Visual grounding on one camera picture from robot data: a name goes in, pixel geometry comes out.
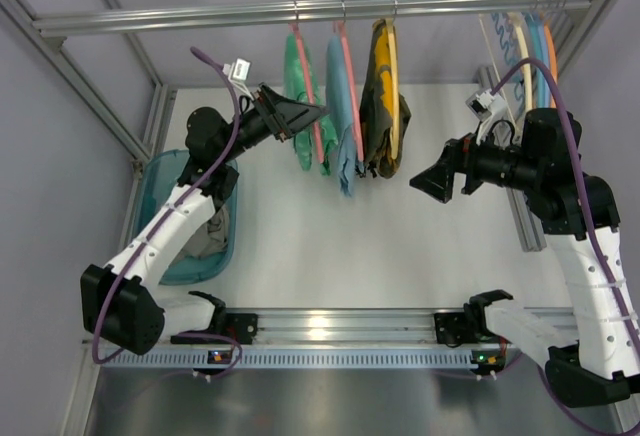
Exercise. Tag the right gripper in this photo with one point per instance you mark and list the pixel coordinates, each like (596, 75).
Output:
(465, 166)

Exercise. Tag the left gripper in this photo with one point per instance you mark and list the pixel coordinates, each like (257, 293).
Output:
(273, 115)

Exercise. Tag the green tie-dye trousers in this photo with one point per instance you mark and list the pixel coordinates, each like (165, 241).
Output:
(294, 88)

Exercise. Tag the pink hanger with green trousers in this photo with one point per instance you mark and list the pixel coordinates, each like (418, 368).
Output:
(307, 80)

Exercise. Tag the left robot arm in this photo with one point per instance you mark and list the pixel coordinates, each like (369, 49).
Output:
(119, 301)

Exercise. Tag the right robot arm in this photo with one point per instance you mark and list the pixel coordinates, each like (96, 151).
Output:
(581, 223)

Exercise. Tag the light blue trousers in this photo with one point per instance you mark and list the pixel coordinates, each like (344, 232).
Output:
(349, 165)

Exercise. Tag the camouflage yellow trousers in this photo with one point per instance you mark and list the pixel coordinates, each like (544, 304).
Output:
(376, 108)

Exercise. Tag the pink hanger with blue trousers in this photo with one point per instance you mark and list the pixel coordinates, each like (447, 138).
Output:
(340, 28)

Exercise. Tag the cream hanger with camouflage trousers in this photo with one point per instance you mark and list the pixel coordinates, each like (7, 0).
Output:
(395, 129)

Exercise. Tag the grey cloth in basket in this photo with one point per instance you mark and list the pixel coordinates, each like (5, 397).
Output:
(209, 239)

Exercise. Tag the slotted cable duct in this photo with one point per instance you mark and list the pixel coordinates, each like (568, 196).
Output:
(310, 359)

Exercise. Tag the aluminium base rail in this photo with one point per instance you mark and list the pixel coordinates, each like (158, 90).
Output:
(290, 327)

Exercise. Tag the aluminium hanging rail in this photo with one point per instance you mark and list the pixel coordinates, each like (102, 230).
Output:
(270, 13)

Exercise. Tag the left aluminium frame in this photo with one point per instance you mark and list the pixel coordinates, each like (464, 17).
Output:
(22, 16)

